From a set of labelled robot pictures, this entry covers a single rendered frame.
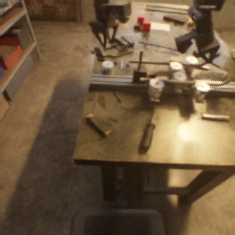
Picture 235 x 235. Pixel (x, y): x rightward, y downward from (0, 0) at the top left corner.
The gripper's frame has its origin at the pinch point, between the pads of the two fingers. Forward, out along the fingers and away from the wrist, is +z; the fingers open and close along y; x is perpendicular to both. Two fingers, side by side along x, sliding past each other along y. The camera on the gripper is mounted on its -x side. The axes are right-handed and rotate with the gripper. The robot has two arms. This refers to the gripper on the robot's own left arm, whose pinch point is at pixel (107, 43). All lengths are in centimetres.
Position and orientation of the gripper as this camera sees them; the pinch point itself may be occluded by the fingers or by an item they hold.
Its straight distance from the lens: 73.0
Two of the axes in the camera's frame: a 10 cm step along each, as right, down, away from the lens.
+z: 1.0, 7.1, 6.9
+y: 5.8, -6.1, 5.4
